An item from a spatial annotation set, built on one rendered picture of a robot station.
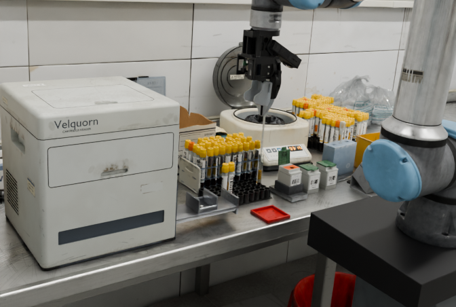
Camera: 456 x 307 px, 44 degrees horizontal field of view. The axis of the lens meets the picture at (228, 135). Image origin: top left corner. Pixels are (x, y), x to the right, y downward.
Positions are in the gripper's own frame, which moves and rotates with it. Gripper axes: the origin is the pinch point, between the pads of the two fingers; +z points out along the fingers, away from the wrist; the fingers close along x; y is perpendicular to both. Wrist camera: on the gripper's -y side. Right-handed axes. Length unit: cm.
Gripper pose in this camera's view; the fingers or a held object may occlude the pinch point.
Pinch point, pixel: (264, 109)
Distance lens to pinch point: 141.6
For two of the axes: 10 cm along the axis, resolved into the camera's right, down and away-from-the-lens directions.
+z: -0.7, 9.5, 2.9
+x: 5.7, 2.8, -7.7
